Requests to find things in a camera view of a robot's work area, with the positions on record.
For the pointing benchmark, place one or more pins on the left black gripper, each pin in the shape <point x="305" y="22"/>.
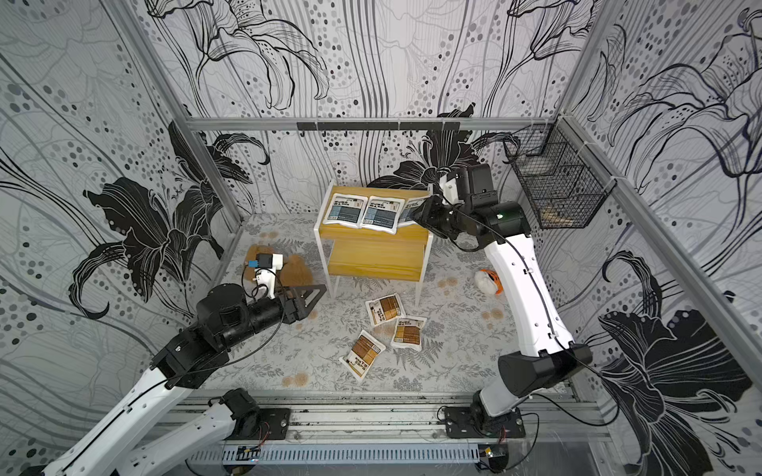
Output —
<point x="296" y="309"/>

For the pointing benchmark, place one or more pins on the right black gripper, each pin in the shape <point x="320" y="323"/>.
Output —
<point x="434" y="211"/>

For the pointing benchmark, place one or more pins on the blue coffee bag three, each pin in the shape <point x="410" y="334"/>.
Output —
<point x="409" y="209"/>

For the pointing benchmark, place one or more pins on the blue coffee bag two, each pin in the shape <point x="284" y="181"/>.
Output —
<point x="382" y="214"/>

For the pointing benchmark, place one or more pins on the brown coffee bag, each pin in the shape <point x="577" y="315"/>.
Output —
<point x="362" y="355"/>
<point x="385" y="309"/>
<point x="408" y="333"/>

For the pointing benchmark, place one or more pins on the blue coffee bag one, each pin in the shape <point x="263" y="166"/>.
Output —
<point x="345" y="210"/>

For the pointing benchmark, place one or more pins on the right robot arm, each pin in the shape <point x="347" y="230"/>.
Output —
<point x="466" y="202"/>

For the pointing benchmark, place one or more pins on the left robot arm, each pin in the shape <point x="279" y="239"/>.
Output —
<point x="117" y="445"/>

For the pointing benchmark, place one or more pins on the wooden two-tier shelf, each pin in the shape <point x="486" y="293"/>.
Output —
<point x="363" y="253"/>

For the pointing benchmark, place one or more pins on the brown coffee bag top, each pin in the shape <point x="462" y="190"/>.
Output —
<point x="385" y="309"/>

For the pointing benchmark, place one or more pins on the brown teddy bear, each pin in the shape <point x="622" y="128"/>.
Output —
<point x="295" y="272"/>

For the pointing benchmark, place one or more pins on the orange white toy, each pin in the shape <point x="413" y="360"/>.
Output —
<point x="488" y="282"/>

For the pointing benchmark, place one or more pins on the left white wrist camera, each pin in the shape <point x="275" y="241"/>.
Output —
<point x="264" y="268"/>

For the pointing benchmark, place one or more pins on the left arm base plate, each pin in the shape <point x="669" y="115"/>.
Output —
<point x="265" y="424"/>

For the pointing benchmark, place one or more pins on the black wire basket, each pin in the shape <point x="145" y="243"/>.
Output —
<point x="561" y="189"/>

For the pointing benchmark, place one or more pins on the black bar on frame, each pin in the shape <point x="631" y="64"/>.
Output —
<point x="324" y="126"/>

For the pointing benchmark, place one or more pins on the grey cable duct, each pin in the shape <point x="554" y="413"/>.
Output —
<point x="339" y="454"/>

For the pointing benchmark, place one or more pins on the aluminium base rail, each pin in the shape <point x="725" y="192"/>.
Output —
<point x="377" y="418"/>

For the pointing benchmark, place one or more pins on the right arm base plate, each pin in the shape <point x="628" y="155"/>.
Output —
<point x="462" y="423"/>

